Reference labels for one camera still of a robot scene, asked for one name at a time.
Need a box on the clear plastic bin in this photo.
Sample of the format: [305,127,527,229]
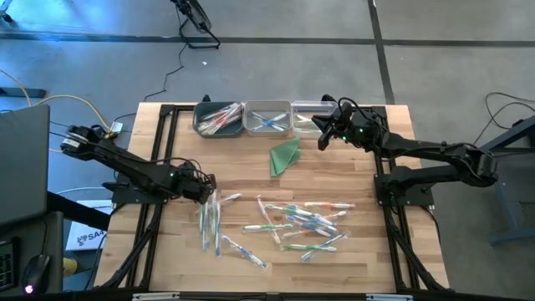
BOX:
[290,99,341,138]

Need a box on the dark green plastic bin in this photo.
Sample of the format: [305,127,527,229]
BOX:
[192,101,246,139]

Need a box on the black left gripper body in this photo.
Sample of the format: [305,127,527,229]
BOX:
[177,161,217,205]

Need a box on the beige plastic bin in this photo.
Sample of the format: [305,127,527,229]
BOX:
[242,99,293,138]

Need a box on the backlit keyboard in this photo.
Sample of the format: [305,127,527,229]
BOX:
[0,240,18,293]

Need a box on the white floor cable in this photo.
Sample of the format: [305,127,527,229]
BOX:
[55,186,110,196]

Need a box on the yellow cable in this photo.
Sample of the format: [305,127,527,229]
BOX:
[0,69,113,155]

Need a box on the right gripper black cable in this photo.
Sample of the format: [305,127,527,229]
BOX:
[337,96,377,122]

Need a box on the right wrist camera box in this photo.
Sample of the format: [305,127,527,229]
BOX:
[332,102,354,126]

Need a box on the white printed box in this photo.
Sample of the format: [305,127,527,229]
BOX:
[65,220,108,253]

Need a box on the yellow object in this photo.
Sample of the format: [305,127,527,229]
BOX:
[62,257,79,278]

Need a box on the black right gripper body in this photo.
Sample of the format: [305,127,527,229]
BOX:
[334,112,384,151]

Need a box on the black floor cable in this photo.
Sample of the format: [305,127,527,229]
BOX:
[112,40,186,126]
[476,90,535,145]

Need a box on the green cloth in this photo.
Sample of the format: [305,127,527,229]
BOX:
[269,136,302,177]

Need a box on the grey desk frame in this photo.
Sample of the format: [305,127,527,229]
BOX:
[461,115,535,247]

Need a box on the dark desk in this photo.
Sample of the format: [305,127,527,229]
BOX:
[0,211,64,296]

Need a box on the black computer mouse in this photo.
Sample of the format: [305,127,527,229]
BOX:
[21,253,52,296]

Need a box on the black stand foot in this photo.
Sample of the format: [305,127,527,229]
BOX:
[0,86,47,99]

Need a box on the white table bracket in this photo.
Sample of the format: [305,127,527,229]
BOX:
[365,293,414,301]
[131,292,181,301]

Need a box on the grey computer monitor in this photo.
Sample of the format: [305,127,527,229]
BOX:
[0,103,52,230]

